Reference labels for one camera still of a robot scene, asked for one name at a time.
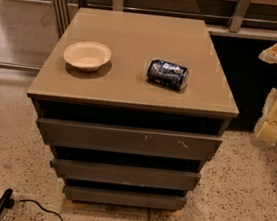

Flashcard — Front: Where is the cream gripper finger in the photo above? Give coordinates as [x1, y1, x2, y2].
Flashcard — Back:
[255, 121, 277, 144]
[258, 43, 277, 64]

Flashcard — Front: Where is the grey top drawer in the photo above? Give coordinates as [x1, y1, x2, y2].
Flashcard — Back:
[36, 117, 223, 161]

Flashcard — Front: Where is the grey drawer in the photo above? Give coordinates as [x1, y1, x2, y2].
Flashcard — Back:
[50, 159, 201, 191]
[36, 117, 223, 161]
[63, 185, 186, 211]

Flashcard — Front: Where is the grey drawer cabinet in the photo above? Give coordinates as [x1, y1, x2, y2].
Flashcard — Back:
[13, 0, 251, 221]

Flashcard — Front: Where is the grey bottom drawer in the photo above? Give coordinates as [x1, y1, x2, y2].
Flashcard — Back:
[63, 185, 186, 211]

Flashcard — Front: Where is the grey middle drawer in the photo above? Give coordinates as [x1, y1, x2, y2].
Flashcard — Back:
[50, 159, 201, 191]

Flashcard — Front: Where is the crushed blue soda can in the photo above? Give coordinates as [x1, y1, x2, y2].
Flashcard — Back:
[147, 59, 189, 90]

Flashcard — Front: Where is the white paper bowl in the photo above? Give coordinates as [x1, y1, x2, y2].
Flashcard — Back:
[63, 41, 112, 72]

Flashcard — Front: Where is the black stick device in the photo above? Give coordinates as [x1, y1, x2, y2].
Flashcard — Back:
[0, 188, 15, 217]

